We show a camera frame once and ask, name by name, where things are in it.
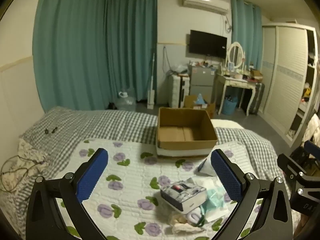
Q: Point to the white sock blue trim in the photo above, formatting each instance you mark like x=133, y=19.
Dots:
x=206, y=168

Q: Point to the teal cotton towel pack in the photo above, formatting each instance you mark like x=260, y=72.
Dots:
x=215, y=206

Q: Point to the white dressing table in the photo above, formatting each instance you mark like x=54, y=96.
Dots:
x=231, y=82

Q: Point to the cream lace cloth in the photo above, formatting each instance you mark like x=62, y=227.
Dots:
x=179, y=224

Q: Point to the white socks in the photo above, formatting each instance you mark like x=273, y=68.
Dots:
x=196, y=217

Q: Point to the cardboard box on floor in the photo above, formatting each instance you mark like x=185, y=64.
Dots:
x=199, y=102

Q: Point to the open cardboard box on bed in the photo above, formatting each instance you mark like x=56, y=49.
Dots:
x=184, y=133

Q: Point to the white floral quilt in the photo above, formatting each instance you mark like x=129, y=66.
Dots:
x=126, y=201

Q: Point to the white suitcase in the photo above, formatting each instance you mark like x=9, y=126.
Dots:
x=178, y=89

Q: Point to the white oval vanity mirror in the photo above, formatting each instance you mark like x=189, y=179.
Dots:
x=235, y=58

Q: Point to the clear water jug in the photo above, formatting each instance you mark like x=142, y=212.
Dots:
x=126, y=100

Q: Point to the floral black-white tissue pack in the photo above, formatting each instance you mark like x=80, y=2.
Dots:
x=184, y=196

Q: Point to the white louvred wardrobe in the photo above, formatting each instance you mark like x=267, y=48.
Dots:
x=289, y=69

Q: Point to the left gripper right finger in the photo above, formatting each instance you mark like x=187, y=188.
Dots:
x=262, y=206

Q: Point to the dark checkered suitcase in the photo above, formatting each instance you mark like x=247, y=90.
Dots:
x=255, y=104

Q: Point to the grey checkered bed sheet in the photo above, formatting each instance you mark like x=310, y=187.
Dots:
x=75, y=127

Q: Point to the grey mini fridge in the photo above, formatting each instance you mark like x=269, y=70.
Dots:
x=202, y=81

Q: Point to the black glasses on bed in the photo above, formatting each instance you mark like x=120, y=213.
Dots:
x=47, y=131

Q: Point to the blue plastic basket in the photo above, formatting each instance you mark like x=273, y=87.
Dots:
x=229, y=105

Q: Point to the narrow teal curtain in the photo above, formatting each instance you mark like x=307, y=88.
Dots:
x=247, y=30

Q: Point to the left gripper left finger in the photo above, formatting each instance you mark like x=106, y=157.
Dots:
x=44, y=219

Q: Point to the black wall television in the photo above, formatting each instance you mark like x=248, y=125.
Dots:
x=207, y=44

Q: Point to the patterned pillow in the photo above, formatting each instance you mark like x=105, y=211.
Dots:
x=16, y=172

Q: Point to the white air conditioner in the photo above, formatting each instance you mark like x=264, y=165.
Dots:
x=217, y=6

